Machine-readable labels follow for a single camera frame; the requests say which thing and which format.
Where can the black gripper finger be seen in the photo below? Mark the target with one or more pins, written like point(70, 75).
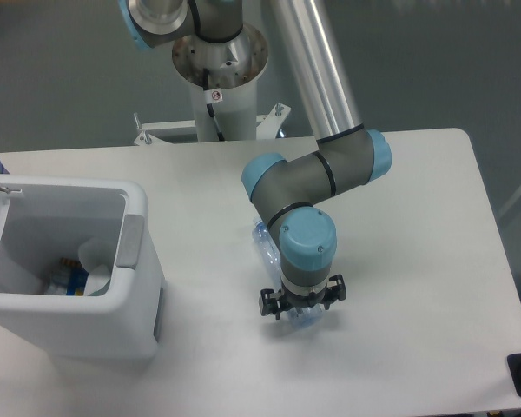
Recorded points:
point(272, 303)
point(335, 291)

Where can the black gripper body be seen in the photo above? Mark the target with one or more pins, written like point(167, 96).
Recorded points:
point(307, 297)

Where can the clear plastic water bottle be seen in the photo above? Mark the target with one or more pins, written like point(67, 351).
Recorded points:
point(299, 317)

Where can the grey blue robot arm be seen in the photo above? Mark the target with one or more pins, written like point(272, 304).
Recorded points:
point(286, 193)

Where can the white trash can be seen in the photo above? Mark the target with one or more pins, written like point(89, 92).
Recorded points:
point(44, 219)

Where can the blue yellow snack package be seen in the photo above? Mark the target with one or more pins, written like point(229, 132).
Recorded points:
point(67, 278)

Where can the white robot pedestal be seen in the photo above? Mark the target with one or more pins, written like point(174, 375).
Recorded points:
point(222, 81)

